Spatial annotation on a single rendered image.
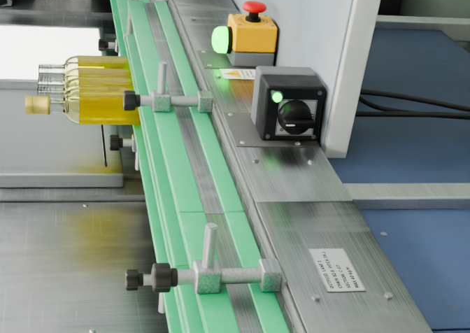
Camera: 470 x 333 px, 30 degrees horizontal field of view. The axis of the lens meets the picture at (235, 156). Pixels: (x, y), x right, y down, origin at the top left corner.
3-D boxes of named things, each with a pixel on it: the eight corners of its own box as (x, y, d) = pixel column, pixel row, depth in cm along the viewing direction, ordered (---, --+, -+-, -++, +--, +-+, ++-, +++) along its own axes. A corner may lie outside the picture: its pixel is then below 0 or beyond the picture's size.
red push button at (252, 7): (238, 18, 145) (240, -2, 144) (261, 19, 146) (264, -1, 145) (243, 26, 142) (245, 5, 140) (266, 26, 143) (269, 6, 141)
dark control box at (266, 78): (306, 118, 127) (250, 117, 125) (314, 66, 123) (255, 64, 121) (322, 143, 119) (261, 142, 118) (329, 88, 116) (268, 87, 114)
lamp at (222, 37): (226, 48, 148) (209, 47, 147) (229, 22, 146) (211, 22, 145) (231, 57, 144) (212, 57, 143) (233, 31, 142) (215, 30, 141)
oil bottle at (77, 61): (166, 81, 185) (62, 80, 180) (167, 56, 182) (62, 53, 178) (168, 91, 180) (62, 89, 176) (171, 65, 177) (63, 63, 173)
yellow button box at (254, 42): (267, 54, 151) (224, 52, 149) (271, 12, 147) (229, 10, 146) (275, 68, 145) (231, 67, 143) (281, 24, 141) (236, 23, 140)
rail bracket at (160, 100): (210, 105, 133) (122, 103, 130) (215, 59, 130) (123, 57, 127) (215, 115, 129) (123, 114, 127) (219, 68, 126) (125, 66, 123)
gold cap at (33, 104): (50, 104, 163) (25, 103, 163) (50, 91, 161) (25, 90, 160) (50, 118, 161) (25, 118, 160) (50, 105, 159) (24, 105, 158)
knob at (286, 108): (308, 130, 118) (314, 141, 115) (275, 130, 117) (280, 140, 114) (312, 99, 116) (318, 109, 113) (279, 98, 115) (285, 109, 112)
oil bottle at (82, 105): (175, 114, 169) (63, 112, 165) (177, 87, 167) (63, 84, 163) (179, 126, 164) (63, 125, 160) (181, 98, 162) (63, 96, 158)
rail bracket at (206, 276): (277, 275, 92) (150, 278, 90) (285, 214, 89) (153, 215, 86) (285, 296, 89) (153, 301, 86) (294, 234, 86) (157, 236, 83)
